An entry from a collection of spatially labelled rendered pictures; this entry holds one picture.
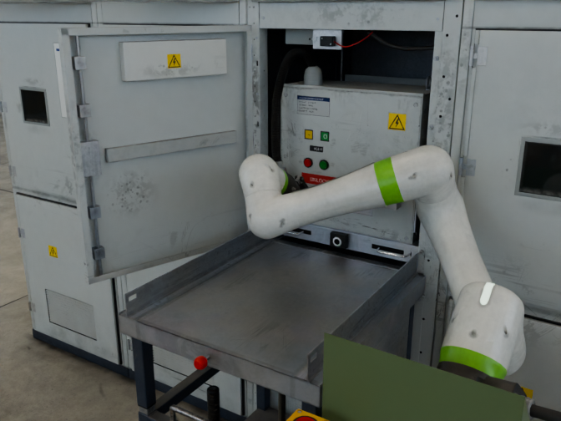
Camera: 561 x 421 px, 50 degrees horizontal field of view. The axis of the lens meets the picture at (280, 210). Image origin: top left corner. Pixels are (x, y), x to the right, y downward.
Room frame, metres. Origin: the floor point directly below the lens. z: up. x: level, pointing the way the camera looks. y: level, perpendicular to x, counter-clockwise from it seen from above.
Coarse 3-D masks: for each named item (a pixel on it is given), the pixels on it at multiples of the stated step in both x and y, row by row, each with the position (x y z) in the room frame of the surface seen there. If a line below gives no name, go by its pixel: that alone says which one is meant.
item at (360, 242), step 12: (300, 228) 1.97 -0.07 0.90; (312, 228) 1.95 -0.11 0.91; (324, 228) 1.92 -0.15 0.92; (312, 240) 1.95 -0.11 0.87; (324, 240) 1.92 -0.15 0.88; (348, 240) 1.87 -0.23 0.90; (360, 240) 1.85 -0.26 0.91; (372, 240) 1.83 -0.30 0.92; (384, 240) 1.81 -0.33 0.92; (372, 252) 1.83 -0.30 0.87; (396, 252) 1.79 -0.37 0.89
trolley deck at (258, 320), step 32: (256, 256) 1.85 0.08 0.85; (288, 256) 1.85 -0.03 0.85; (320, 256) 1.85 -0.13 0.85; (224, 288) 1.61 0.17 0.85; (256, 288) 1.61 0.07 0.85; (288, 288) 1.61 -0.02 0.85; (320, 288) 1.61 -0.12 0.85; (352, 288) 1.61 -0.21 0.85; (416, 288) 1.63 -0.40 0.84; (128, 320) 1.43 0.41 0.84; (160, 320) 1.42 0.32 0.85; (192, 320) 1.42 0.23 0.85; (224, 320) 1.42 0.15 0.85; (256, 320) 1.42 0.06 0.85; (288, 320) 1.42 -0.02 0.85; (320, 320) 1.42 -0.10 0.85; (384, 320) 1.42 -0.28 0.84; (192, 352) 1.32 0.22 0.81; (224, 352) 1.26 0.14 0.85; (256, 352) 1.26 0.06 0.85; (288, 352) 1.26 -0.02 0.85; (288, 384) 1.17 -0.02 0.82; (320, 384) 1.12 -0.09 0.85
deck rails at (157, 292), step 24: (240, 240) 1.87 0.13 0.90; (264, 240) 1.99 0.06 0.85; (192, 264) 1.66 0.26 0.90; (216, 264) 1.76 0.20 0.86; (408, 264) 1.65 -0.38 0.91; (144, 288) 1.49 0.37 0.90; (168, 288) 1.57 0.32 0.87; (192, 288) 1.61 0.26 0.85; (384, 288) 1.50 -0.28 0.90; (144, 312) 1.45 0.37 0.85; (360, 312) 1.37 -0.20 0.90; (336, 336) 1.26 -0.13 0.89; (312, 360) 1.16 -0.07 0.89
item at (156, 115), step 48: (96, 48) 1.74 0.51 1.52; (144, 48) 1.80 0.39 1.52; (192, 48) 1.90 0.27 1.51; (240, 48) 2.05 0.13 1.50; (96, 96) 1.73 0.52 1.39; (144, 96) 1.82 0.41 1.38; (192, 96) 1.93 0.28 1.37; (240, 96) 2.04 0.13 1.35; (96, 144) 1.69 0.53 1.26; (144, 144) 1.80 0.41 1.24; (192, 144) 1.90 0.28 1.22; (240, 144) 2.04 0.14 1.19; (96, 192) 1.71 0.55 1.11; (144, 192) 1.81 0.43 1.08; (192, 192) 1.92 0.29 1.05; (240, 192) 2.04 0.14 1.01; (96, 240) 1.68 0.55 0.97; (144, 240) 1.80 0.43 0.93; (192, 240) 1.91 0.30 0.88
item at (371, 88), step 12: (288, 84) 2.01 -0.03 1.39; (300, 84) 2.00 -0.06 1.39; (324, 84) 2.03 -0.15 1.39; (336, 84) 2.03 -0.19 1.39; (348, 84) 2.03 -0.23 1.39; (360, 84) 2.03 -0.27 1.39; (372, 84) 2.03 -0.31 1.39; (384, 84) 2.03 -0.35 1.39; (396, 84) 2.03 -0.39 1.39; (420, 132) 1.77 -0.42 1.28; (420, 144) 1.77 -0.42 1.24
